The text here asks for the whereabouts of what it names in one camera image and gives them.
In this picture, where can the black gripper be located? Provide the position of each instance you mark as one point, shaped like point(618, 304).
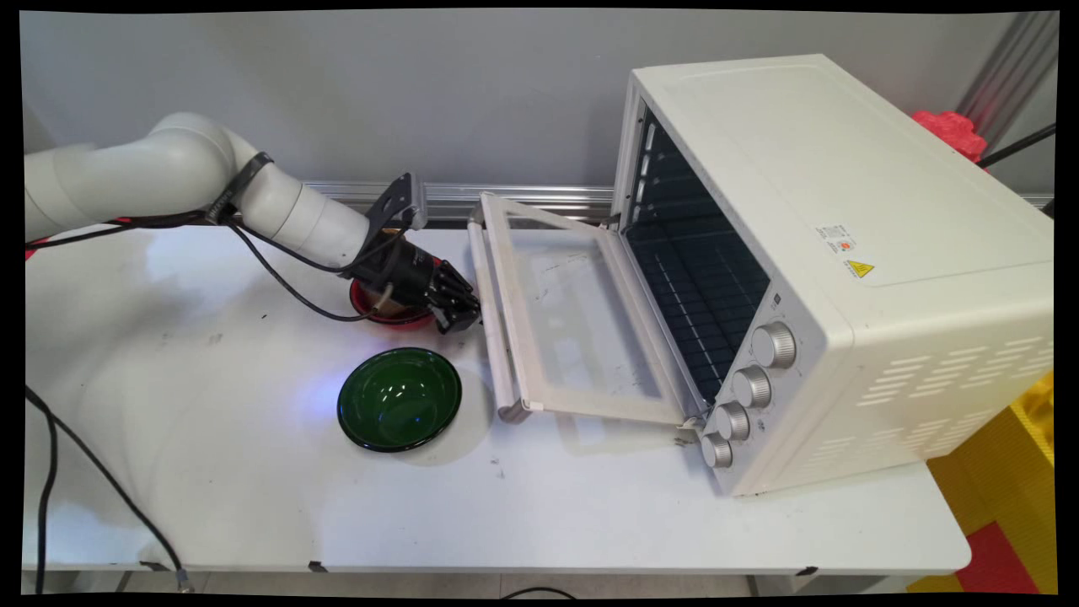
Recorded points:
point(400, 274)

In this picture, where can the brown toast slice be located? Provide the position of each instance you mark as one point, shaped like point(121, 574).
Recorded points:
point(386, 314)

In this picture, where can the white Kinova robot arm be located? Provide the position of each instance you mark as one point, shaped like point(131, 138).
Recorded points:
point(169, 173)

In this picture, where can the red bowl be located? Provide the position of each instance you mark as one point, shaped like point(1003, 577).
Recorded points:
point(413, 319)

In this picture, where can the white glass oven door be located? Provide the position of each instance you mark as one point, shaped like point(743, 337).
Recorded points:
point(514, 320)

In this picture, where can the green bowl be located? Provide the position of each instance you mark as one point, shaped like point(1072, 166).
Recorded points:
point(399, 400)

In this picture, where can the largest silver oven knob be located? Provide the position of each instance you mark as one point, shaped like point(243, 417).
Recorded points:
point(775, 344)

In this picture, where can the white toaster oven body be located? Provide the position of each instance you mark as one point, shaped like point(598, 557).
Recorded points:
point(843, 211)

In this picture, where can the yellow warning sticker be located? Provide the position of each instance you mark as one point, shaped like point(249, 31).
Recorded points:
point(860, 269)

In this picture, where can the red crumpled object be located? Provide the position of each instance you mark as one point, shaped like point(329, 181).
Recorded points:
point(952, 133)

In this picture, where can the black slanted rod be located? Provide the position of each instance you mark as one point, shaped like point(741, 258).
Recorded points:
point(1020, 146)

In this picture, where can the yellow corrugated block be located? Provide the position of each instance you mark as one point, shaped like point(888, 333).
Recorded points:
point(1035, 417)

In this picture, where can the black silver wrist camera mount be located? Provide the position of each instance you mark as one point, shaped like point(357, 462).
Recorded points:
point(400, 202)

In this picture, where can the aluminium rail along wall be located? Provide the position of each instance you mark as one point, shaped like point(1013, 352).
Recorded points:
point(523, 201)

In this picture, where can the aluminium frame post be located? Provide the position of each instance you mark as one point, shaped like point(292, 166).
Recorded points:
point(1011, 67)

